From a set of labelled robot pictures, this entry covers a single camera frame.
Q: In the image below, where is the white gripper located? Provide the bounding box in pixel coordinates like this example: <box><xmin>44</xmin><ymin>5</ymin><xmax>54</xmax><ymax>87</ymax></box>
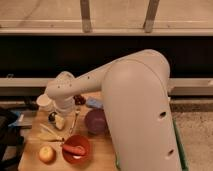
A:
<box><xmin>53</xmin><ymin>97</ymin><xmax>75</xmax><ymax>116</ymax></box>

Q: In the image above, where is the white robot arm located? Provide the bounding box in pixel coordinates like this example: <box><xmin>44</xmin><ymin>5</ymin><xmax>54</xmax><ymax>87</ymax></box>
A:
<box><xmin>45</xmin><ymin>49</ymin><xmax>182</xmax><ymax>171</ymax></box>

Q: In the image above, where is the blue cloth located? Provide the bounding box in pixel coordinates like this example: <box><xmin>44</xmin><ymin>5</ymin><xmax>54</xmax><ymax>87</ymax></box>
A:
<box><xmin>86</xmin><ymin>97</ymin><xmax>103</xmax><ymax>108</ymax></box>

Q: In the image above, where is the bunch of red grapes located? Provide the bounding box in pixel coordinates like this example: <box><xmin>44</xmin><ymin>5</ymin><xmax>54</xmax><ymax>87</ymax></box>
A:
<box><xmin>74</xmin><ymin>95</ymin><xmax>86</xmax><ymax>105</ymax></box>

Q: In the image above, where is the metal cup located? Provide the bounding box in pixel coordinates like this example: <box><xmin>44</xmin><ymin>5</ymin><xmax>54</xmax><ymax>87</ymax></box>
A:
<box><xmin>48</xmin><ymin>112</ymin><xmax>57</xmax><ymax>123</ymax></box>

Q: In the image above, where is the red bowl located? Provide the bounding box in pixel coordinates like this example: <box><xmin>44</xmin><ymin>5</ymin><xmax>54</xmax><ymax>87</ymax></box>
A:
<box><xmin>61</xmin><ymin>135</ymin><xmax>91</xmax><ymax>164</ymax></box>

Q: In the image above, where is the purple bowl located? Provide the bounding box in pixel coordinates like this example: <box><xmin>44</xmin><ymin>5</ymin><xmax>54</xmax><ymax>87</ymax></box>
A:
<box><xmin>84</xmin><ymin>109</ymin><xmax>107</xmax><ymax>134</ymax></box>

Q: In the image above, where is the yellow apple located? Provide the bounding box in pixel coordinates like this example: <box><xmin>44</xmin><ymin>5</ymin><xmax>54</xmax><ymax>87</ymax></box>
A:
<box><xmin>38</xmin><ymin>145</ymin><xmax>56</xmax><ymax>163</ymax></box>

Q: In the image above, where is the white cup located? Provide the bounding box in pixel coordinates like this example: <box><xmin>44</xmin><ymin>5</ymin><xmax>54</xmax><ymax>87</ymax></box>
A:
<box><xmin>36</xmin><ymin>94</ymin><xmax>53</xmax><ymax>112</ymax></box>

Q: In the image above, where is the green plastic tray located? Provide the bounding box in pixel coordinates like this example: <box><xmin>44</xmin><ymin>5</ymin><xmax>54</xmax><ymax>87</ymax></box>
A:
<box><xmin>115</xmin><ymin>119</ymin><xmax>189</xmax><ymax>171</ymax></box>

